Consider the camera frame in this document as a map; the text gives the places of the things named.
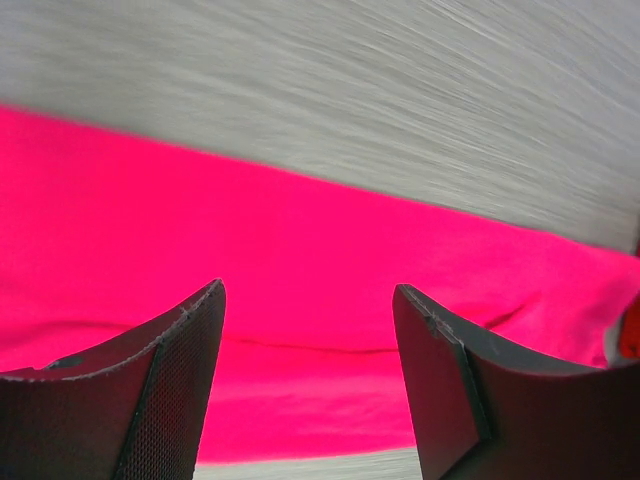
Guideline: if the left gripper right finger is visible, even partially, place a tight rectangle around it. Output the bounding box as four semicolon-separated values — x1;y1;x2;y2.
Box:
393;285;639;480

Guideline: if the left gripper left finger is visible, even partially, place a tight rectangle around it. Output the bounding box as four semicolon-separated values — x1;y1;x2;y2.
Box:
1;280;226;479

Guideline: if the pink t shirt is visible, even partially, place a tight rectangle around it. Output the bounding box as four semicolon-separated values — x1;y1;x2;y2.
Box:
1;108;639;464

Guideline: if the red folded t shirt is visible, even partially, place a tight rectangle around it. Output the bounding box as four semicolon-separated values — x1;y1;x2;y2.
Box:
618;298;640;360

